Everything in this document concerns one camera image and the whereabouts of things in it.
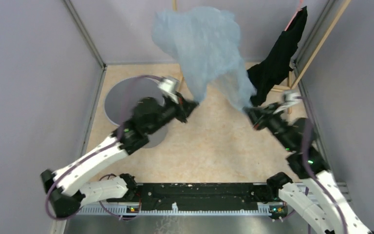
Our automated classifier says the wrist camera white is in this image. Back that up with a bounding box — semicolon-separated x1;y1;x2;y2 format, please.
273;90;302;114
158;77;179;104

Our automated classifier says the white slotted cable duct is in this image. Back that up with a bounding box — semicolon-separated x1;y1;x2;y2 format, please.
77;202;282;216

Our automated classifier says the wooden clothes rack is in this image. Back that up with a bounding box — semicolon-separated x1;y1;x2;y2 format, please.
171;0;352;115

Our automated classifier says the light blue trash bag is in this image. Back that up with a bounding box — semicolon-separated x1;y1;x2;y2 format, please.
151;6;257;111

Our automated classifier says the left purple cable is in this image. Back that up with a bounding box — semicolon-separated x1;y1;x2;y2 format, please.
44;75;165;221

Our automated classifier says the grey plastic trash bin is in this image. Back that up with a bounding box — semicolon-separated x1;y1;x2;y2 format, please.
103;76;165;145

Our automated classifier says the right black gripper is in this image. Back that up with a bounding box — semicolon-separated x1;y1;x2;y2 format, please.
243;101;295;152

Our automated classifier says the pink clothes hanger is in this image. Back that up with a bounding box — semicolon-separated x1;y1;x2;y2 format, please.
284;0;304;31

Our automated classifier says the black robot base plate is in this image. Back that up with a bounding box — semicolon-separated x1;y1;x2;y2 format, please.
107;183;289;213

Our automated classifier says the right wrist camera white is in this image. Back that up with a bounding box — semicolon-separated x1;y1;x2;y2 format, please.
273;90;302;114

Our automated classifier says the black hanging garment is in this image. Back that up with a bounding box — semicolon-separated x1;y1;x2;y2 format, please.
247;6;308;107

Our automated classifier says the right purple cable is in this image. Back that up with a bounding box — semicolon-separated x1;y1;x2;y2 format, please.
297;95;349;234

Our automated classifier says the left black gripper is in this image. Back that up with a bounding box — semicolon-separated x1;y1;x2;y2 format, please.
147;92;200;136

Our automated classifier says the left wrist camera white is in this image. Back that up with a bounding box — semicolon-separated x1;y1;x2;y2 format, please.
158;77;179;104

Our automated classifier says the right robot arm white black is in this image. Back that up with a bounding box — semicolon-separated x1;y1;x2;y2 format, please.
243;103;373;234

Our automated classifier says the purple cable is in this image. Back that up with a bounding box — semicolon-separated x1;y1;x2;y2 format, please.
44;75;165;221
297;95;349;234

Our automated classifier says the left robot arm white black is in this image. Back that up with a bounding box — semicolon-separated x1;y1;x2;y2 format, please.
40;93;199;220

